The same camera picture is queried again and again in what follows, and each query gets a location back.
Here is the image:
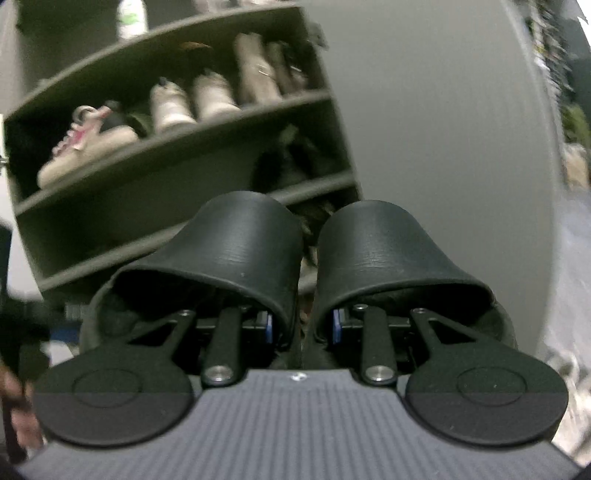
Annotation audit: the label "black slide sandal front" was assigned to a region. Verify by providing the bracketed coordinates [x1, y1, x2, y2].
[301, 200, 518, 370]

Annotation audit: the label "black slide sandal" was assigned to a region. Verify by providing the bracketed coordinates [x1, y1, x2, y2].
[80, 191, 304, 375]
[301, 200, 518, 370]

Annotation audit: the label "black slide sandal back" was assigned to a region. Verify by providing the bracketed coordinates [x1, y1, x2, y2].
[80, 191, 304, 375]

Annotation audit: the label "person's left hand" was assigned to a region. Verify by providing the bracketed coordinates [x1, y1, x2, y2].
[1, 363, 44, 450]

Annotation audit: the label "right white cabinet door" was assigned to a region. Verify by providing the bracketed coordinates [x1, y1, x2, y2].
[304, 1, 560, 354]

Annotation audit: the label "cream shoe on shelf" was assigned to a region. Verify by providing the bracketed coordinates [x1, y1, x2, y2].
[149, 77, 197, 134]

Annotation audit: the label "grey shoe cabinet shelves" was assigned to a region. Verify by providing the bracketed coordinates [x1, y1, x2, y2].
[4, 1, 360, 298]

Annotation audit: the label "beige boot on shelf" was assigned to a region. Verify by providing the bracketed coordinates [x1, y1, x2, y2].
[233, 33, 281, 104]

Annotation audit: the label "pink white sneaker on shelf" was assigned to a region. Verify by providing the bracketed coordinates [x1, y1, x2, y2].
[37, 100, 139, 189]

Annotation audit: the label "white green bottle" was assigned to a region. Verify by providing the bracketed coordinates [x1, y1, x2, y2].
[116, 0, 148, 40]

